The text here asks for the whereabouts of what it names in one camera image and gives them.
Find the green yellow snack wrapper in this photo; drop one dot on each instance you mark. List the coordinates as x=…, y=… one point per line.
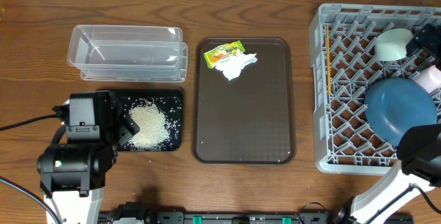
x=222, y=52

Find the wooden chopstick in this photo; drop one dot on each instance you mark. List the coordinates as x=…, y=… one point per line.
x=328, y=61

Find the brown serving tray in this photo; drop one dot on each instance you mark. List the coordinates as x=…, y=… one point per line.
x=249, y=119

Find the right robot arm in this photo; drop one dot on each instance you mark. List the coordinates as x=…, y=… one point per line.
x=416, y=172

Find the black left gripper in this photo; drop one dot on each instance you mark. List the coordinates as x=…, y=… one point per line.
x=122, y=127

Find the clear plastic bin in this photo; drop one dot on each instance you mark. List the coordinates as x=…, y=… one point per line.
x=129, y=53

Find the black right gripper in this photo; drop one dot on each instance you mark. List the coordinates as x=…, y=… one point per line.
x=428, y=40

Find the crumpled white napkin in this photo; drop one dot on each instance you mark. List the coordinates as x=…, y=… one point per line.
x=232, y=66

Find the dark blue plate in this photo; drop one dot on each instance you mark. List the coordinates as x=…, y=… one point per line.
x=397, y=104

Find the mint green bowl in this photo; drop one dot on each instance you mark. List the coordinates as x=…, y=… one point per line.
x=391, y=45

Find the pink cup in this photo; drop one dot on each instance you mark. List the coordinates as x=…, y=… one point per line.
x=429, y=78

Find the grey dishwasher rack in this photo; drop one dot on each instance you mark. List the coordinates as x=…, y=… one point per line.
x=344, y=142

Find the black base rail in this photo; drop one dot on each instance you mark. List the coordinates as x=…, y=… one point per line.
x=133, y=212

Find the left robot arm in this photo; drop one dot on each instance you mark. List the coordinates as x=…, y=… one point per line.
x=73, y=166

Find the black plastic tray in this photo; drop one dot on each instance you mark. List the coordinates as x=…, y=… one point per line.
x=126, y=97

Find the white rice pile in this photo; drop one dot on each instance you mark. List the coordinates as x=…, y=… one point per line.
x=159, y=122

